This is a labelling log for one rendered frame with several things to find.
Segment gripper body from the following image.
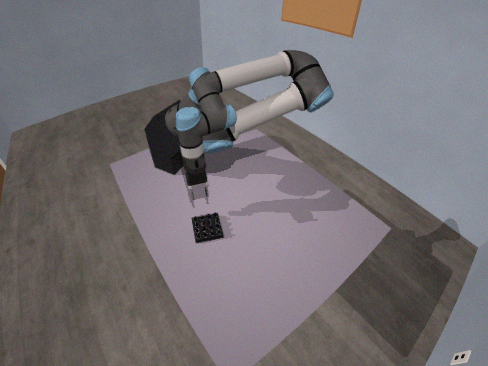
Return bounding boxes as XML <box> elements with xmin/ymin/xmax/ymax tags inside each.
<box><xmin>180</xmin><ymin>143</ymin><xmax>207</xmax><ymax>186</ymax></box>

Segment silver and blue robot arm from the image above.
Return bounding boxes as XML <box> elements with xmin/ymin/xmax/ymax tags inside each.
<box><xmin>165</xmin><ymin>50</ymin><xmax>334</xmax><ymax>153</ymax></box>

